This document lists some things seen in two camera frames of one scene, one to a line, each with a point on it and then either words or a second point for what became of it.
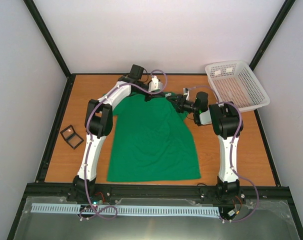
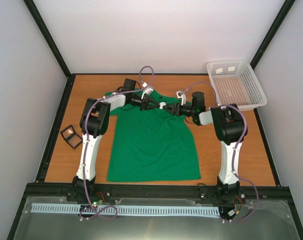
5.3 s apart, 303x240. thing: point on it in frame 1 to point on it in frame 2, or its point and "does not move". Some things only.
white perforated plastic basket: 234,82 does not move
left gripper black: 151,96 to 144,103
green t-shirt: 150,141 does not move
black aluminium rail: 153,193 does not move
